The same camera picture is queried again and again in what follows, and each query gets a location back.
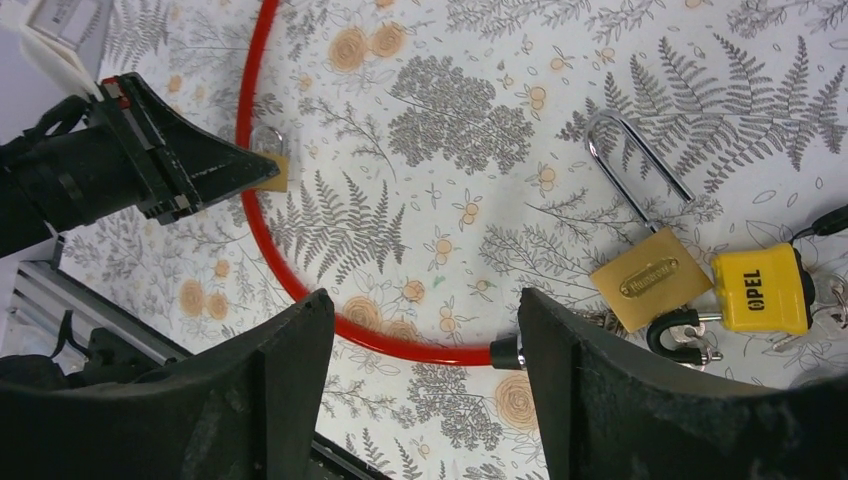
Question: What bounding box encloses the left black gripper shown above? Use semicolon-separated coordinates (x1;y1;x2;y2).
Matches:
1;72;275;256

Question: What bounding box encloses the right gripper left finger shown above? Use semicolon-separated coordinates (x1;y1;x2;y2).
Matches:
1;290;335;479

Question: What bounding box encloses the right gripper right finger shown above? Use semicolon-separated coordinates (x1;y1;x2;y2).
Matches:
517;288;847;479

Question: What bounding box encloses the small brass padlock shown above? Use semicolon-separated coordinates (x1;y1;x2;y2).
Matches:
249;125;289;193

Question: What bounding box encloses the long shackle brass padlock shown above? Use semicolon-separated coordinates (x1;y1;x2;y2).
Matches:
584;110;713;333

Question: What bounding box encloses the yellow padlock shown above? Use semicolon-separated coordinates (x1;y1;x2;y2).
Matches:
646;242;816;366

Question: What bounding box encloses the floral table mat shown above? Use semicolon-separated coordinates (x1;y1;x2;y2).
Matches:
60;1;847;479

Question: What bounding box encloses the red cable lock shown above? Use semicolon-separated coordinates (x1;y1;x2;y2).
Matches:
235;0;528;370

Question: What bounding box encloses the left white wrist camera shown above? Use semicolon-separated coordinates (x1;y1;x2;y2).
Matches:
1;0;113;101

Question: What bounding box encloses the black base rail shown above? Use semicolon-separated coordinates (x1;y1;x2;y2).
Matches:
11;262;378;479

